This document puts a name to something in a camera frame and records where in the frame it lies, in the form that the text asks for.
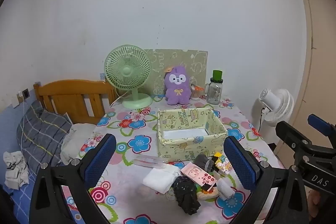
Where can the blue wall sticker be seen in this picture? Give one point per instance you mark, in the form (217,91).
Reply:
(102,76)

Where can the person's right hand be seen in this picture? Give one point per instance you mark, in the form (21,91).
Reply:
(314,201)

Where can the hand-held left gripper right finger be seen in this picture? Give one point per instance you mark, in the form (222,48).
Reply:
(241,166)

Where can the purple plush toy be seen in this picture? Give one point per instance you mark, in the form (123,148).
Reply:
(177,87)

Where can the green desk fan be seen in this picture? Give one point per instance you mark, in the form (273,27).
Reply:
(127,71)

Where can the beige door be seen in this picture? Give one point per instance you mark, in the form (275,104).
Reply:
(323,56)

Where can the white sock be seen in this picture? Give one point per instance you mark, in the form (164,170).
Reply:
(225,188)

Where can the white pillow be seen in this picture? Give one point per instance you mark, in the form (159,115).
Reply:
(76,140)

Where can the wooden bed headboard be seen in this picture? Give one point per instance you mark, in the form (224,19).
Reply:
(68,87)

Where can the floral tablecloth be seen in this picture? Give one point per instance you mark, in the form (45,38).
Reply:
(126,187)

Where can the glass jar with green lid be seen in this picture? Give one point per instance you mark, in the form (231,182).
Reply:
(213,92)

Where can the small clear cup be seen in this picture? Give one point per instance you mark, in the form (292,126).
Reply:
(196,94)

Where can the white standing fan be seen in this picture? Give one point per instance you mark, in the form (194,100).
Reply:
(278,108)

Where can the wall socket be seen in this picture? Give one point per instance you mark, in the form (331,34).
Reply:
(25,94)

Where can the pink packet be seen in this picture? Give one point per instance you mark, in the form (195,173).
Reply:
(195,172)

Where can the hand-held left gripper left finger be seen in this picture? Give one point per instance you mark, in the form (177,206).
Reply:
(101,158)

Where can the black bag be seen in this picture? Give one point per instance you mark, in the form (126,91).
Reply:
(186,197)

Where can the blue checked bed sheet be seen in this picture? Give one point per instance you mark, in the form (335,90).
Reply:
(23,197)

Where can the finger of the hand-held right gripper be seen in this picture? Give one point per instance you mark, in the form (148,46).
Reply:
(321,124)
(296,138)

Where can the clear plastic pencil case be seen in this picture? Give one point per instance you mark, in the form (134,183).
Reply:
(152,161)

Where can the crumpled grey white cloth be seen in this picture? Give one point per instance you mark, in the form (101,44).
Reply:
(15,169)

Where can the yellow cartoon packet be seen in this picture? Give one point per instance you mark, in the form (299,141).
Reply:
(223,163)

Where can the grey plaid pillow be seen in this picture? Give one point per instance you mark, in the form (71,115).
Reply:
(39,134)

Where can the yellow cartoon fabric storage box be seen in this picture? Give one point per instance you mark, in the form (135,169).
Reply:
(183,148)

